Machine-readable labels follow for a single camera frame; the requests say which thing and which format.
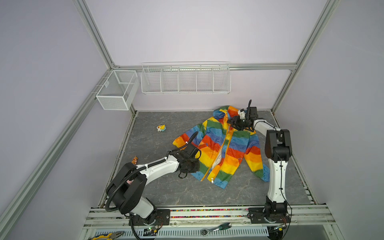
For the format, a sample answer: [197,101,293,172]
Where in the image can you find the yellow handled pliers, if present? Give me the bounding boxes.
[89,231,125,240]

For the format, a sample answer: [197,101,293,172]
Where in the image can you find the small orange toy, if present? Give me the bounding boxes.
[131,156,138,165]

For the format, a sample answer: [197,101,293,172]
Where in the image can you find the white mesh box basket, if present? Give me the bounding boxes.
[96,70,139,111]

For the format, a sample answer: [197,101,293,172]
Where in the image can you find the white slotted cable duct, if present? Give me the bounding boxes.
[94,226,270,240]

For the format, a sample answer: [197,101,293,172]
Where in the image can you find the small yellow duck toy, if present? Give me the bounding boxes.
[157,125,166,132]

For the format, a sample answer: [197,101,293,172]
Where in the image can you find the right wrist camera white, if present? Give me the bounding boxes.
[238,109,247,119]

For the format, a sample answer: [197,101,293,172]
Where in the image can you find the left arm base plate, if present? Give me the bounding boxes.
[130,209,171,226]

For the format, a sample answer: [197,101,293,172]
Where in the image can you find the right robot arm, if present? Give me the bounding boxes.
[229,101,293,224]

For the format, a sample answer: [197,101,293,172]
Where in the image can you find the rainbow striped jacket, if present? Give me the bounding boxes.
[173,106,270,189]

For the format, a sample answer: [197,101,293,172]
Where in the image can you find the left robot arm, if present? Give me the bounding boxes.
[105,132,202,224]

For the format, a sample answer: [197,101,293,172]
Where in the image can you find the long white wire basket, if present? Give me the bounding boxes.
[141,62,232,95]

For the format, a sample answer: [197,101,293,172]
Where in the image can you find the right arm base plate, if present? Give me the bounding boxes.
[247,207,291,224]

